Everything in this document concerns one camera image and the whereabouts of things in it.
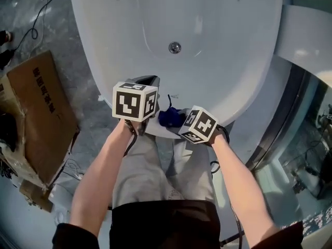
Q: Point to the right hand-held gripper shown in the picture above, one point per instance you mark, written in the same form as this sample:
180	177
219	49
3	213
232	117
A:
199	126

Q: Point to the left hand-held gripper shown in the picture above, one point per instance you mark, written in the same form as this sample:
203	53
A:
129	102

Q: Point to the blue cloth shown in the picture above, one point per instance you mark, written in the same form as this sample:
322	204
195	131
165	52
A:
168	117

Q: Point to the white bathtub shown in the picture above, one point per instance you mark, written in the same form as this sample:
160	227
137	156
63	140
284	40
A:
207	74

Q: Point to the person's left forearm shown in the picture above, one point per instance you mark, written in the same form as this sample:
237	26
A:
98	170

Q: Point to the person's right forearm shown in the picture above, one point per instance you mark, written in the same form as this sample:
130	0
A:
238	180

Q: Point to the chrome bathtub drain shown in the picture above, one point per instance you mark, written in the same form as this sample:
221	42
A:
174	47

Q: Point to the grey trousers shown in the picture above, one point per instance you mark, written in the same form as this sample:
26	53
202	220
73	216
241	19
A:
145	175

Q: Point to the black shirt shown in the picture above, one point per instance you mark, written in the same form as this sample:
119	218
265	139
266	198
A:
166	224

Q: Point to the dark glass window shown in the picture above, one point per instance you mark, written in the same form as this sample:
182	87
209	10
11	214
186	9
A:
306	139

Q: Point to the brown cardboard box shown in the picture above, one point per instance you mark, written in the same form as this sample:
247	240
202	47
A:
39	108

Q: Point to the black and white bag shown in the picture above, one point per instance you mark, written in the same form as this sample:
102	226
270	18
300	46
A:
7	131

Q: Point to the white low counter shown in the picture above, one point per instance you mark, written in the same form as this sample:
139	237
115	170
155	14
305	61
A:
26	216

